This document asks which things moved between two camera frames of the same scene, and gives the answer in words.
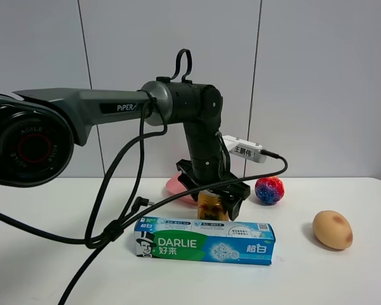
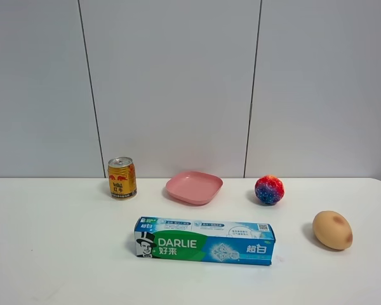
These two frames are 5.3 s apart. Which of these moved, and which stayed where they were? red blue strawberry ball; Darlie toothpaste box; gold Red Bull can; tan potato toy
Moved: gold Red Bull can
Stayed: red blue strawberry ball; tan potato toy; Darlie toothpaste box
